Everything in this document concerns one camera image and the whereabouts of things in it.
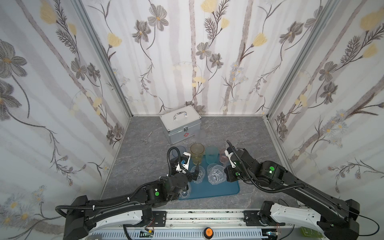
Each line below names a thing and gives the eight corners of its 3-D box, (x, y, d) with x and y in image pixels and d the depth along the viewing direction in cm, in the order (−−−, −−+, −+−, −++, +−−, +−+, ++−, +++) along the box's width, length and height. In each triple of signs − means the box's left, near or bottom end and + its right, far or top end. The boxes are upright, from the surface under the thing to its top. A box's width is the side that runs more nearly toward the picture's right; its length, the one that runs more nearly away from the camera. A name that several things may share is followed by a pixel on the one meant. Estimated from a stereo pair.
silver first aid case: (172, 148, 103) (169, 133, 89) (162, 132, 112) (158, 115, 98) (201, 134, 111) (203, 118, 97) (190, 120, 120) (190, 103, 107)
